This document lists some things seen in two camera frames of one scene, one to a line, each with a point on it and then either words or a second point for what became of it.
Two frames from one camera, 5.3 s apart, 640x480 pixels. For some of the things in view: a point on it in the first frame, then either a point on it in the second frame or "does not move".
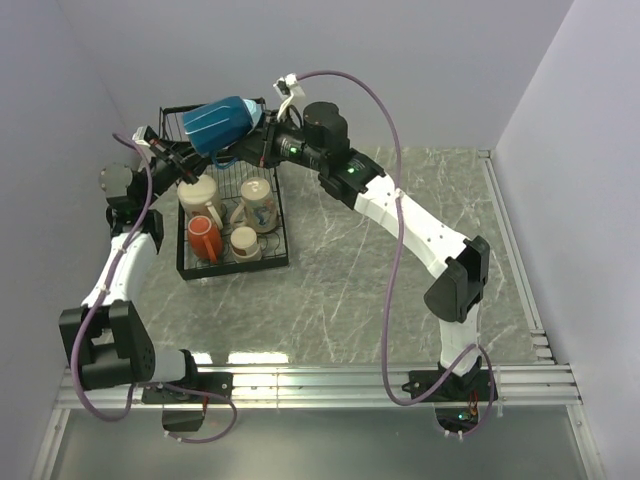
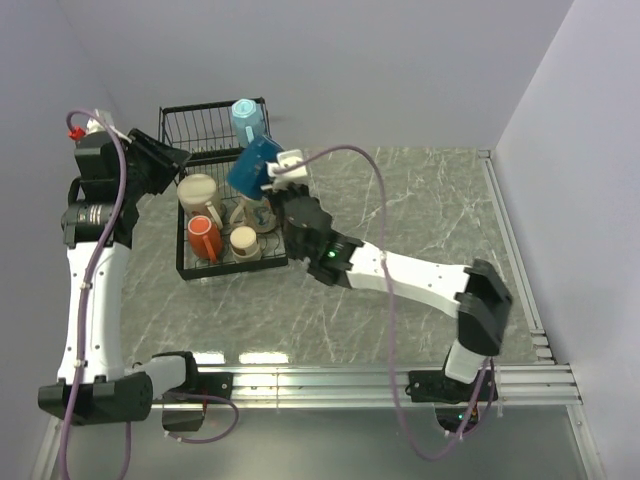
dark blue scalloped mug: (215, 128) to (248, 172)
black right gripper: (257, 147) to (278, 194)
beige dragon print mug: (258, 209) does not move
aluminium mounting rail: (323, 386) does not move
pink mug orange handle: (204, 238) does not move
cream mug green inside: (198, 199) does not move
